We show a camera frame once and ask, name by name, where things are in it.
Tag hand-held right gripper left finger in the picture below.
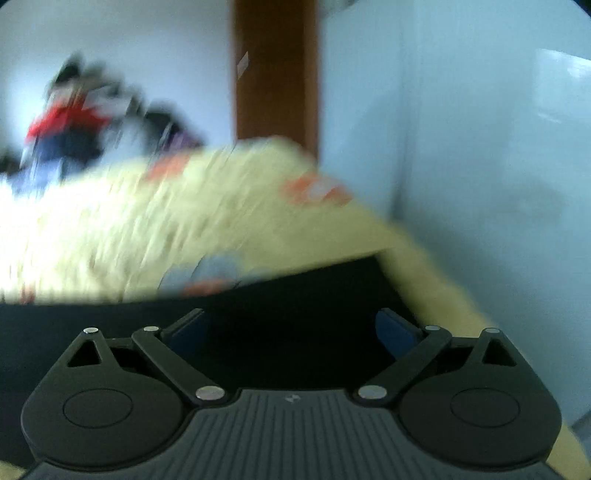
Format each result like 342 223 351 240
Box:
67 308 227 407

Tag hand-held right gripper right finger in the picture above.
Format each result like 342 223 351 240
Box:
355 308 520 408

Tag pile of clothes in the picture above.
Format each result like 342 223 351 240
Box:
0 53 206 195

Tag black pants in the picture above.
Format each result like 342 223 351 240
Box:
0 253 419 467

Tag yellow carrot print bedsheet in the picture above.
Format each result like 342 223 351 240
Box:
0 136 591 480

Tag brown wooden door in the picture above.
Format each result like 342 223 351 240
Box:
231 0 321 158

